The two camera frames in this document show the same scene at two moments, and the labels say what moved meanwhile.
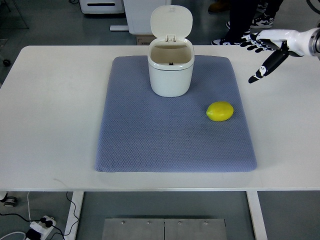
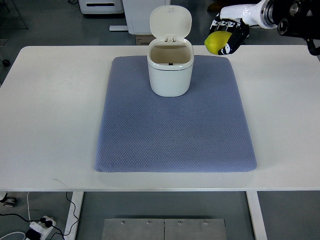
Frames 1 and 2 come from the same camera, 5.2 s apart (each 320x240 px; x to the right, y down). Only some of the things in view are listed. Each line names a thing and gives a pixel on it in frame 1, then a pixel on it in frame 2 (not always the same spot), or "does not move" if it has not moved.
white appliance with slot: (102, 6) does not move
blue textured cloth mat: (143, 132) does not move
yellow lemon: (220, 111) → (215, 40)
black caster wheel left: (6, 62) does not move
